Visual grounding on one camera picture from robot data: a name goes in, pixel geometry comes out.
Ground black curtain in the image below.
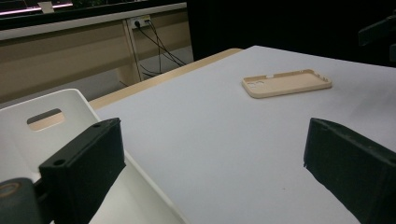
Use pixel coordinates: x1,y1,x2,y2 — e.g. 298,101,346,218
186,0,396,68

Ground white plastic bin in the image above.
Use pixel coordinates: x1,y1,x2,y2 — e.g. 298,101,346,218
0,88,188,224

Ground black power cable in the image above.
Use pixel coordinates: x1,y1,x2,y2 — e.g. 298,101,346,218
148,20,163,75
134,21,188,67

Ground black metal stand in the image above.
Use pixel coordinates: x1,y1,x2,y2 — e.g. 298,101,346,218
358,10,396,63

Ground beige phone case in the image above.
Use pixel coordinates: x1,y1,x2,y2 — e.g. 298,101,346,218
241,68,332,100

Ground pink light strip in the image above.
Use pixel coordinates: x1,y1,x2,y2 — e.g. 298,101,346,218
0,3,74,17

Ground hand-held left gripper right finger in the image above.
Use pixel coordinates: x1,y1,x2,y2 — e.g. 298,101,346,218
303,117,396,224

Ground white power socket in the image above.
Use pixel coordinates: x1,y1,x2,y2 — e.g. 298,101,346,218
130,14,152,30

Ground beige wooden desk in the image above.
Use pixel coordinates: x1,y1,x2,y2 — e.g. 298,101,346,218
0,2,192,105

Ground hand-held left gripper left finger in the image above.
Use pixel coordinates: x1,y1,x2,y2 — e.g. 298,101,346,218
38,117,127,224

